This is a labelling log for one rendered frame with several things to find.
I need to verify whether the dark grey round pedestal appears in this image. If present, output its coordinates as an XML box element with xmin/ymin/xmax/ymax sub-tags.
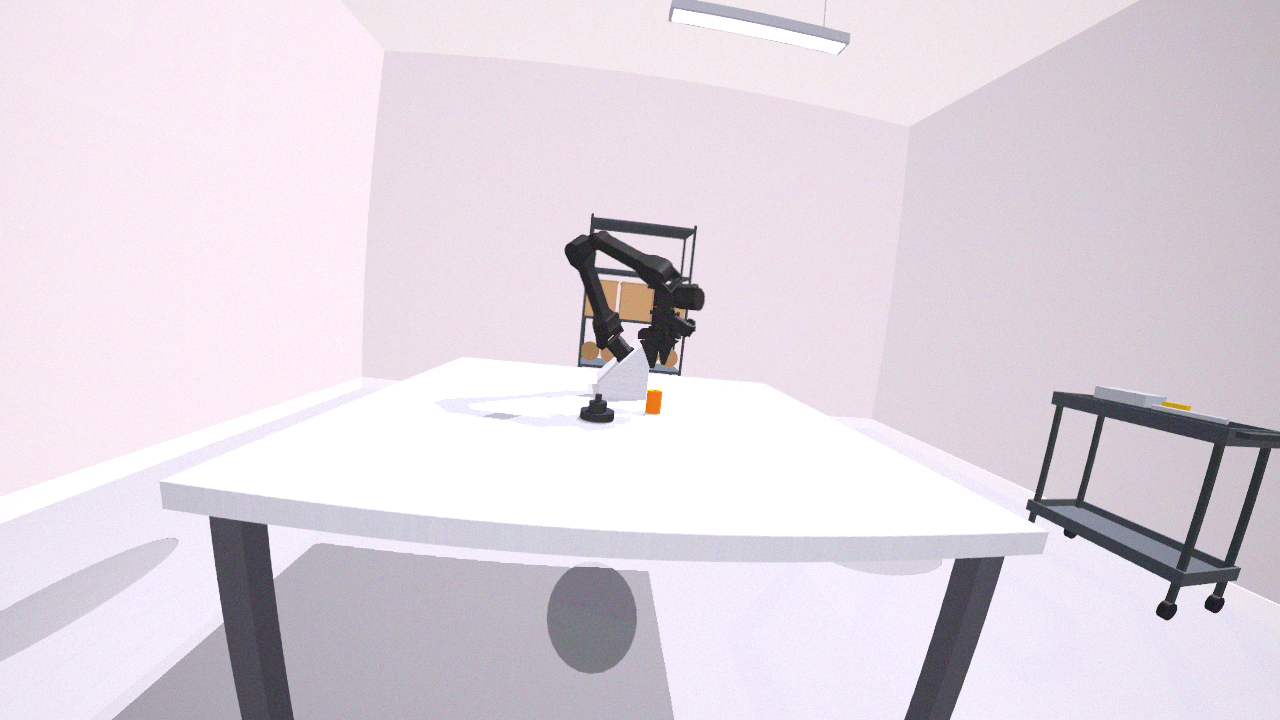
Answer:
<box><xmin>579</xmin><ymin>393</ymin><xmax>614</xmax><ymax>423</ymax></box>

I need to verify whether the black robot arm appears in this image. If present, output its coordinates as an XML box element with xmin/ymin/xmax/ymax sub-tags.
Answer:
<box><xmin>564</xmin><ymin>231</ymin><xmax>705</xmax><ymax>363</ymax></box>

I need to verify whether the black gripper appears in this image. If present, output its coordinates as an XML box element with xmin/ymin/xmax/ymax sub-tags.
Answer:
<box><xmin>637</xmin><ymin>306</ymin><xmax>681</xmax><ymax>368</ymax></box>

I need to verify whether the orange knob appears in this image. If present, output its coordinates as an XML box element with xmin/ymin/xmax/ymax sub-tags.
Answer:
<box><xmin>645</xmin><ymin>389</ymin><xmax>663</xmax><ymax>415</ymax></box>

